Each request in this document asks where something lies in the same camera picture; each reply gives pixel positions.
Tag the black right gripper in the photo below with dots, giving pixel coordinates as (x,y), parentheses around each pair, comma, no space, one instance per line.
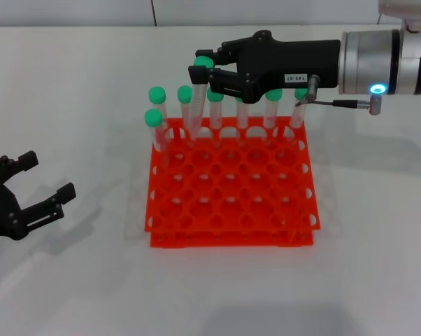
(294,59)

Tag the green-capped clear test tube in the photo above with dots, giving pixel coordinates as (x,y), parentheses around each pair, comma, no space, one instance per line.
(184,94)
(273,96)
(214,99)
(242,113)
(200,62)
(157,94)
(298,115)
(153,117)

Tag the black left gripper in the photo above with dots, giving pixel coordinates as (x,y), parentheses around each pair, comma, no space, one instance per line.
(4,217)

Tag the orange test tube rack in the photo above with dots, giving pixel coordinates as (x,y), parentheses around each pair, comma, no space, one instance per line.
(231,189)

